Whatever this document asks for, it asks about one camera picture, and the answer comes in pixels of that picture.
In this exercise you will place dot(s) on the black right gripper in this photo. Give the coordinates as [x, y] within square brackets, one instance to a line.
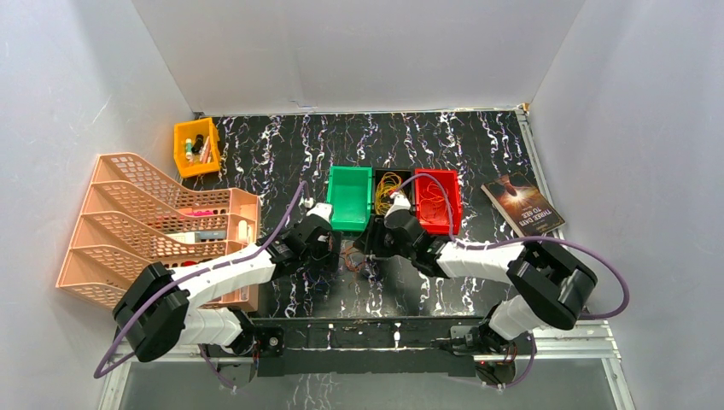
[367, 243]

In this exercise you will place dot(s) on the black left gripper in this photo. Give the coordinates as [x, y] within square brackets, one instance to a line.
[326, 255]

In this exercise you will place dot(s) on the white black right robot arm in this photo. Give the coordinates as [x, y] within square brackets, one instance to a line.
[552, 285]

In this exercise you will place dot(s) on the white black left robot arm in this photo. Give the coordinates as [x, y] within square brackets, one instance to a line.
[166, 307]

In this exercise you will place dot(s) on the red plastic bin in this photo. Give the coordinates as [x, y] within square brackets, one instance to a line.
[438, 210]

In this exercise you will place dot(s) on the black plastic bin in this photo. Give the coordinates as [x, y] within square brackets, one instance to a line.
[385, 182]

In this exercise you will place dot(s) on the green plastic bin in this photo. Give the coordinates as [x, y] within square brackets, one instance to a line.
[349, 192]

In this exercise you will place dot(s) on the dark paperback book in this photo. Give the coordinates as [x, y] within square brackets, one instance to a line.
[522, 205]

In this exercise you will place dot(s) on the yellow plastic bin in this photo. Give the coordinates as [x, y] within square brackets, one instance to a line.
[196, 148]

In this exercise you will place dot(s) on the peach plastic file rack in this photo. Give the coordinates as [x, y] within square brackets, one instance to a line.
[133, 215]

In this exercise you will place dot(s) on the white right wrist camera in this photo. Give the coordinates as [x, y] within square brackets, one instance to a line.
[399, 202]

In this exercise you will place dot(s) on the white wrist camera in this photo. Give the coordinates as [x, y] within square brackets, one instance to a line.
[399, 202]
[321, 209]

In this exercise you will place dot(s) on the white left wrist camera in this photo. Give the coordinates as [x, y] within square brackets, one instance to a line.
[321, 209]

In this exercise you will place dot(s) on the aluminium table frame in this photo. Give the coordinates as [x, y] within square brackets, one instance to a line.
[165, 307]

